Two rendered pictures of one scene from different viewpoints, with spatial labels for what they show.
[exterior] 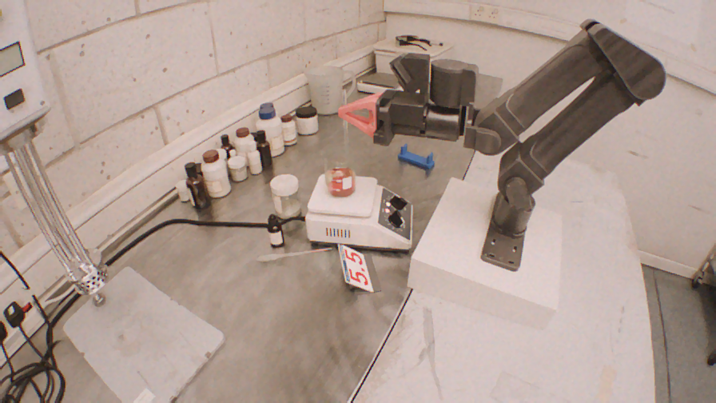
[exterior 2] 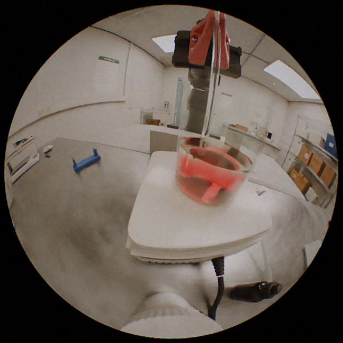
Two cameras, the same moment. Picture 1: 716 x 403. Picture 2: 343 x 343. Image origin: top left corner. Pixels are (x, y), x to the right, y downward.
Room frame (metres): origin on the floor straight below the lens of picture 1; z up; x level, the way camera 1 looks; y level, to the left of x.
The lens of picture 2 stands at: (0.60, 0.09, 1.05)
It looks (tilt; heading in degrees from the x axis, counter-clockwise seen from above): 35 degrees down; 259
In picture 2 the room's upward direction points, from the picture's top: 7 degrees clockwise
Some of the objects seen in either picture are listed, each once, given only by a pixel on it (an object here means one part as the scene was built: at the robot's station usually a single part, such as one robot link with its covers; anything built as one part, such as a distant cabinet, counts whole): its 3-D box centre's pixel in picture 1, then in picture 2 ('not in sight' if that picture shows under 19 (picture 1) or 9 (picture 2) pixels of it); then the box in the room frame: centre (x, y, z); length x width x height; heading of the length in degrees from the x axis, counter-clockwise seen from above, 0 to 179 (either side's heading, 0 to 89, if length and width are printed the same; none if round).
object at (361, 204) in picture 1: (344, 193); (205, 184); (0.55, 0.03, 0.98); 0.12 x 0.12 x 0.01; 82
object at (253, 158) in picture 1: (253, 157); not in sight; (0.78, 0.27, 0.94); 0.03 x 0.03 x 0.09
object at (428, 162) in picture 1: (416, 155); (85, 158); (0.83, -0.16, 0.92); 0.10 x 0.03 x 0.04; 53
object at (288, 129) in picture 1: (287, 129); not in sight; (0.94, 0.21, 0.94); 0.05 x 0.05 x 0.09
